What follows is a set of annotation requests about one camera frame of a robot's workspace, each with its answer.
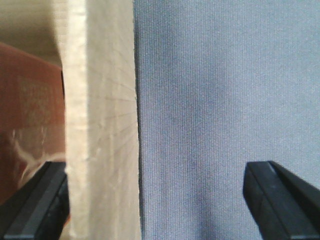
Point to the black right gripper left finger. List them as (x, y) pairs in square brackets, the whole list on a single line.
[(39, 210)]

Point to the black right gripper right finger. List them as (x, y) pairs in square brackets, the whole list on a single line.
[(283, 205)]

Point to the brown cardboard box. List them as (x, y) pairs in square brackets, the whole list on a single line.
[(93, 40)]

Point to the blue fabric mat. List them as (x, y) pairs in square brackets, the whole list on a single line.
[(221, 83)]

